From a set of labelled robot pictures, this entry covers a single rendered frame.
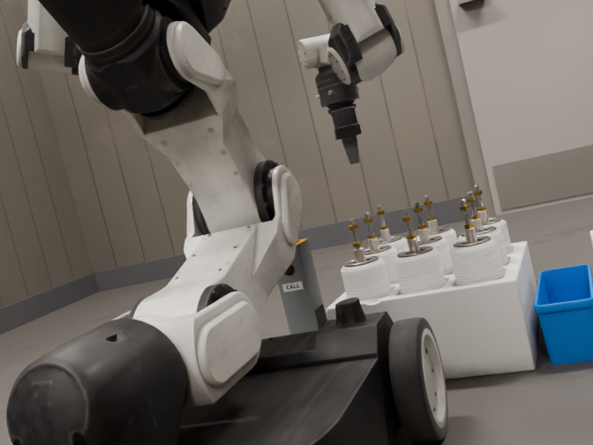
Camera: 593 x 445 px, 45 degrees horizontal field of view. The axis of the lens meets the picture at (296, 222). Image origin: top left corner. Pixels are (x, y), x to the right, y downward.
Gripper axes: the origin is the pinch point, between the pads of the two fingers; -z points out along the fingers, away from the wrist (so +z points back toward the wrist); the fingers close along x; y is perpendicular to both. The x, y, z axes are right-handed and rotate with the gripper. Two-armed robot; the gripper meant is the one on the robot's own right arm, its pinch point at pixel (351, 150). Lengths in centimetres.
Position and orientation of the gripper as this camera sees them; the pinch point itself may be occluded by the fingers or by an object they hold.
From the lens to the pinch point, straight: 164.4
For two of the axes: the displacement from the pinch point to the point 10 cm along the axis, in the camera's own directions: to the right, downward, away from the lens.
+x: 0.3, -0.9, 10.0
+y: -9.7, 2.3, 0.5
